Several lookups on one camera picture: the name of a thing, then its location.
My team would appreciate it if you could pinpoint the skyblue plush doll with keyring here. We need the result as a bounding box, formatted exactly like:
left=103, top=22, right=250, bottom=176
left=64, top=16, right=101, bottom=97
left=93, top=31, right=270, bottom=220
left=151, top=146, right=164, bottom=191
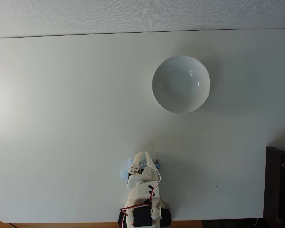
left=118, top=154, right=162, bottom=181

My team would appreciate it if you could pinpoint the black table clamp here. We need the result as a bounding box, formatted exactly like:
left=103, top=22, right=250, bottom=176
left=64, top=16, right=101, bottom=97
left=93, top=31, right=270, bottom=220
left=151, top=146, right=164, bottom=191
left=161, top=208, right=173, bottom=228
left=117, top=210, right=129, bottom=228

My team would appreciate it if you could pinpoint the black cabinet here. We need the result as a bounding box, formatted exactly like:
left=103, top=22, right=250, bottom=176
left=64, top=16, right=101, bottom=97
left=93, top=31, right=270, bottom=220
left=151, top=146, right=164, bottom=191
left=263, top=146, right=285, bottom=228

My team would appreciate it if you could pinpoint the white ceramic bowl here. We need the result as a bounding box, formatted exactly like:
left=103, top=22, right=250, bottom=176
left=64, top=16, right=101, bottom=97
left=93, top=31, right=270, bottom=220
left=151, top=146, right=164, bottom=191
left=152, top=55, right=211, bottom=114

